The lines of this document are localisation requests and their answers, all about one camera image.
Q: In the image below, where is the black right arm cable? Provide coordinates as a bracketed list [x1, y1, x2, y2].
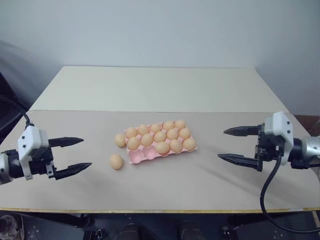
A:
[259, 147, 320, 232]

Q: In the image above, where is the pinkish white shoe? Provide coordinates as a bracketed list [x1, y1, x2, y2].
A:
[0, 214, 19, 240]

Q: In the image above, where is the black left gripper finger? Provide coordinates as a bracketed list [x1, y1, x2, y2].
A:
[54, 162, 93, 181]
[48, 136, 85, 149]

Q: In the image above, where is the dark rounded shape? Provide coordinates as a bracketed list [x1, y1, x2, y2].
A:
[116, 223, 144, 240]
[176, 220, 201, 240]

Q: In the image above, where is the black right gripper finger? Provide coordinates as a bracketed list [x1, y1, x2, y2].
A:
[217, 153, 264, 173]
[223, 125, 261, 138]

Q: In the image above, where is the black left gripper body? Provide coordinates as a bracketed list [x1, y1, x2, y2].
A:
[28, 138, 60, 181]

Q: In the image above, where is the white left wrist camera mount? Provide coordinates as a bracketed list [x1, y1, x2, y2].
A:
[16, 125, 49, 181]

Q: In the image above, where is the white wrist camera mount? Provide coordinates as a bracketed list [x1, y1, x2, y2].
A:
[16, 125, 49, 181]
[263, 111, 295, 166]

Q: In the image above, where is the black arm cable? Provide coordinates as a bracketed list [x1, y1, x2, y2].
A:
[22, 112, 35, 127]
[259, 147, 320, 232]

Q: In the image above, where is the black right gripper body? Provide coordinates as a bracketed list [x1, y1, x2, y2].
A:
[254, 123, 288, 166]

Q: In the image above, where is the pink plastic egg tray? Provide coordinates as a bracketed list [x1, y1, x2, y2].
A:
[124, 121, 197, 165]

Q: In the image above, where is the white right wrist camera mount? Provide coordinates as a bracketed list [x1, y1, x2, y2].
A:
[263, 111, 295, 166]

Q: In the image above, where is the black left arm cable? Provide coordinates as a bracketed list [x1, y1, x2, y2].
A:
[22, 112, 35, 127]

